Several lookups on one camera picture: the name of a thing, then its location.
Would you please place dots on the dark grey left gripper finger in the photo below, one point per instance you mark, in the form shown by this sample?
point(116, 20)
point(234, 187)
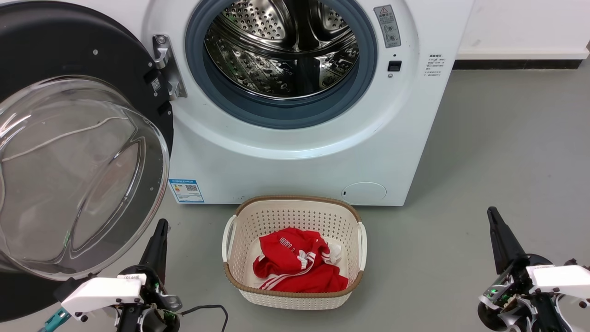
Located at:
point(156, 249)

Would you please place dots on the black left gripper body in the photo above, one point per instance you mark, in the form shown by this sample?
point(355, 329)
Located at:
point(154, 295)

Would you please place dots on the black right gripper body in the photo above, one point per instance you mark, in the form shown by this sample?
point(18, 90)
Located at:
point(516, 286)

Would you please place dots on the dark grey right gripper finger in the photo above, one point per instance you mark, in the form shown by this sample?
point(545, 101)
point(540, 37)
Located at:
point(504, 244)

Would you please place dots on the black round glass washer door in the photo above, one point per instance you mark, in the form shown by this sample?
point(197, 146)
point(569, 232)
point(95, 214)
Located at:
point(46, 46)

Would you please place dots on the white front-load washing machine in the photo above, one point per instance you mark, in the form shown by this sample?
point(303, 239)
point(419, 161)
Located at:
point(276, 175)

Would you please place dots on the metal door hinge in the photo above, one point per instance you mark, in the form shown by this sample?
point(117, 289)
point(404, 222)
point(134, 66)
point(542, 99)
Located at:
point(168, 69)

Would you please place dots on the black door latch socket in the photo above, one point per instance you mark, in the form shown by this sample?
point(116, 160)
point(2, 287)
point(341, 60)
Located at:
point(394, 66)

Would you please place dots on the blue energy label sticker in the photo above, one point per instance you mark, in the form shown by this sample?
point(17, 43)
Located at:
point(186, 191)

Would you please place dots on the cream perforated laundry basket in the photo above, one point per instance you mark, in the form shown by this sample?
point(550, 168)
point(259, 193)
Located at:
point(239, 258)

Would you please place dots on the red striped garment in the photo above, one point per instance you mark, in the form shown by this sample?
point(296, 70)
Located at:
point(295, 272)

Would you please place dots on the round white filter cover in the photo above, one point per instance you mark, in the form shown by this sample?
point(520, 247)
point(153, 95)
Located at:
point(364, 191)

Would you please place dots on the white garment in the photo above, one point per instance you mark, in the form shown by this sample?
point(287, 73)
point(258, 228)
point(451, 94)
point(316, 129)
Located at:
point(334, 253)

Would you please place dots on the small text sticker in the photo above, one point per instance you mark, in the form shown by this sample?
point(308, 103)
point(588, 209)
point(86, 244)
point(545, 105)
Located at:
point(434, 64)

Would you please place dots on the perforated steel washer drum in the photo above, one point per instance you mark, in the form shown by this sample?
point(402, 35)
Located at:
point(276, 69)

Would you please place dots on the grey warning sticker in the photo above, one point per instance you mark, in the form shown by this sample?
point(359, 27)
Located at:
point(387, 26)

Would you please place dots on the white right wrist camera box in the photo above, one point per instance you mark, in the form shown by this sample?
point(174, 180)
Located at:
point(562, 279)

